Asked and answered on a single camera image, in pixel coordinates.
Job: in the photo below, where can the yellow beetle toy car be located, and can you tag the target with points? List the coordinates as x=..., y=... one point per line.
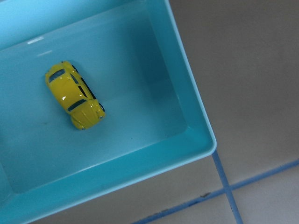
x=74, y=95

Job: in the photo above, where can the turquoise plastic bin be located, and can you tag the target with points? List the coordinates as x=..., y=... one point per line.
x=95, y=95

